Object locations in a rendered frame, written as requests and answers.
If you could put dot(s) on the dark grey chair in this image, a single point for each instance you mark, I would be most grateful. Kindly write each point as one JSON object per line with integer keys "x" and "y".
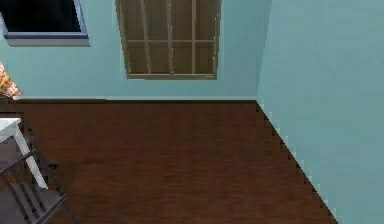
{"x": 36, "y": 200}

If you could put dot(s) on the white table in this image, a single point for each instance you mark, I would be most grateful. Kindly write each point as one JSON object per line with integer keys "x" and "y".
{"x": 13, "y": 133}

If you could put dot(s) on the orange patterned cloth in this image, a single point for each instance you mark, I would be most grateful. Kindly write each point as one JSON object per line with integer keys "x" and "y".
{"x": 6, "y": 83}

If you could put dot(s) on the brown slatted wooden wall frame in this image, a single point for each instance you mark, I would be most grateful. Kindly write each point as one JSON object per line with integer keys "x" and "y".
{"x": 171, "y": 40}

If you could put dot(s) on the dark window with grey frame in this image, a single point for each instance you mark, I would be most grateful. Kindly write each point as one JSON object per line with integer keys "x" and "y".
{"x": 40, "y": 16}

